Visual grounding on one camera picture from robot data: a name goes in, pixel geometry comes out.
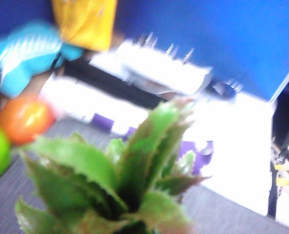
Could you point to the orange toy fruit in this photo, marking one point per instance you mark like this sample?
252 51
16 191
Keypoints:
25 119

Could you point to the purple and white cloth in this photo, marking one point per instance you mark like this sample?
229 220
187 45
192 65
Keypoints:
102 120

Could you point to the yellow toy pineapple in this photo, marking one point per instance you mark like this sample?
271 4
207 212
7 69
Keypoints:
139 151

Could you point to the white dish rack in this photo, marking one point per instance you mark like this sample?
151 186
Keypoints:
163 70

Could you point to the yellow paper bag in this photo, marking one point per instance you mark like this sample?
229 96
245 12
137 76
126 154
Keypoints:
85 22

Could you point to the black tripod stand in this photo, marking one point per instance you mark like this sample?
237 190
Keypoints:
284 122

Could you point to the flat black case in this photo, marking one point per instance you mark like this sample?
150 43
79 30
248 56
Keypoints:
110 85

